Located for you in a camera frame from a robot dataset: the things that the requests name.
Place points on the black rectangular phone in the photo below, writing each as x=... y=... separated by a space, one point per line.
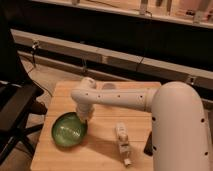
x=148 y=147

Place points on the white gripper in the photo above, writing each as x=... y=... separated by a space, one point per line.
x=84 y=112

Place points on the green ceramic bowl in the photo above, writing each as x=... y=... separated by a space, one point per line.
x=68 y=130

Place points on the black office chair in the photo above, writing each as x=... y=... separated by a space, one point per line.
x=18 y=96

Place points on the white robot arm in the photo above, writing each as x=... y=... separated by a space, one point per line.
x=179 y=130

